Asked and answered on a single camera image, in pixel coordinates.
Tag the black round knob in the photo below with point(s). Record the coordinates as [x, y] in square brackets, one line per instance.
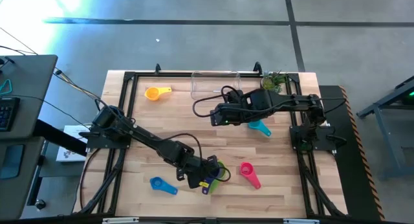
[40, 204]

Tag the small blue measuring cup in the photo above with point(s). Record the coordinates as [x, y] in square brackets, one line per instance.
[156, 183]

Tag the grey desk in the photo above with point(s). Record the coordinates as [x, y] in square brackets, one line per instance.
[22, 191]
[29, 78]

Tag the teal measuring cup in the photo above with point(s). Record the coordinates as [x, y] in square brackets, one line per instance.
[262, 128]

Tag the pink measuring cup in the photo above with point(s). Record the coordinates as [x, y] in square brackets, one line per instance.
[247, 169]

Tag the black keyboard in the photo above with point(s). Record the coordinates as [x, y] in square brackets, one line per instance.
[8, 114]

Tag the grey metal cart frame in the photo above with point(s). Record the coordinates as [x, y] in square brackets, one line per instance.
[388, 143]

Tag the potted succulent plant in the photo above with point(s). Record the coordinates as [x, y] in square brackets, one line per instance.
[268, 83]

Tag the clear plastic basket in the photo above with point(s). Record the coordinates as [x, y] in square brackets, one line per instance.
[207, 83]

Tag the white box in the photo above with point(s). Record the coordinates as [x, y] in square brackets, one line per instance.
[68, 152]

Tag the black mat with hazard stripe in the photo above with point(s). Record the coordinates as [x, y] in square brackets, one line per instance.
[349, 185]

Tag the dark desk pad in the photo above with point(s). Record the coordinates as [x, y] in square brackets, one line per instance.
[11, 162]

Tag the silver bracket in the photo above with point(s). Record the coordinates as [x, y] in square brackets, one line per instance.
[119, 220]
[300, 221]

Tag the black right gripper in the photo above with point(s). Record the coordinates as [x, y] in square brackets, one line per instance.
[233, 114]

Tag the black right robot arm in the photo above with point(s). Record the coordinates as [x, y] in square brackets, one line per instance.
[291, 102]

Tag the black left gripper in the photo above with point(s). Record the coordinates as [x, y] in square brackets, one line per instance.
[197, 173]

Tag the black desk beam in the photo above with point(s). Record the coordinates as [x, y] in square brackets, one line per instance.
[55, 135]

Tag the teal clip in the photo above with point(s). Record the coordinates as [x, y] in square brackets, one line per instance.
[10, 87]

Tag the black aluminium table frame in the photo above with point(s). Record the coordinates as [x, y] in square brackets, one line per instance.
[161, 74]

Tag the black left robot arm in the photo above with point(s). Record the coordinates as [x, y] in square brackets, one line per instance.
[152, 140]

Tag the yellow measuring cup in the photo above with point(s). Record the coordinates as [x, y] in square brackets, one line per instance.
[152, 94]

